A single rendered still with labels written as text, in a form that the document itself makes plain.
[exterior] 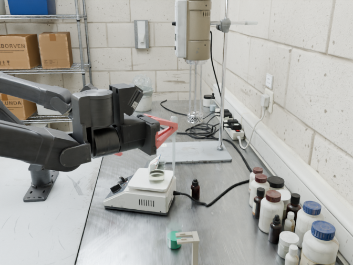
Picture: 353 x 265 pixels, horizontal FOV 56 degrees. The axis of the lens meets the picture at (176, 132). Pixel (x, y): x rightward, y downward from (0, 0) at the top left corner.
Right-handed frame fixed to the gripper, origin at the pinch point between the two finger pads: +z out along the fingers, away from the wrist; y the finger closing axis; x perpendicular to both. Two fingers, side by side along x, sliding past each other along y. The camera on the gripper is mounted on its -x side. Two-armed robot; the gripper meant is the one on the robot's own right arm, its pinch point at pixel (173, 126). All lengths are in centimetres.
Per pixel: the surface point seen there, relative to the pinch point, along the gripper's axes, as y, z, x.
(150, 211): 14.9, 3.0, 30.9
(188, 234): -11.5, -4.1, 19.9
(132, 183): 20.7, 0.4, 23.5
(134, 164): 47, 16, 32
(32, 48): 254, 33, 6
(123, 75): 237, 111, 34
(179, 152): 45, 36, 30
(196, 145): 46, 47, 30
